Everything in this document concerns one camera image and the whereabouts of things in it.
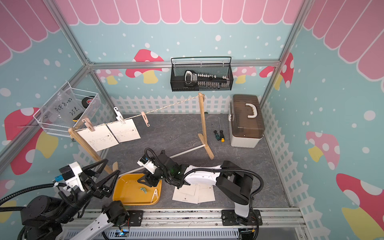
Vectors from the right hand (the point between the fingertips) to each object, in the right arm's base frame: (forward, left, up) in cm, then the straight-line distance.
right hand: (141, 177), depth 73 cm
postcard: (+13, +4, +20) cm, 24 cm away
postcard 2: (-3, -23, -15) cm, 28 cm away
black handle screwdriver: (+37, -45, -14) cm, 60 cm away
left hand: (-4, +2, +20) cm, 21 cm away
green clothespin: (-2, +2, -12) cm, 12 cm away
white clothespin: (-4, -5, -14) cm, 15 cm away
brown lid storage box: (+39, -61, -3) cm, 72 cm away
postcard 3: (-4, -32, -15) cm, 36 cm away
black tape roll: (+35, +32, +19) cm, 51 cm away
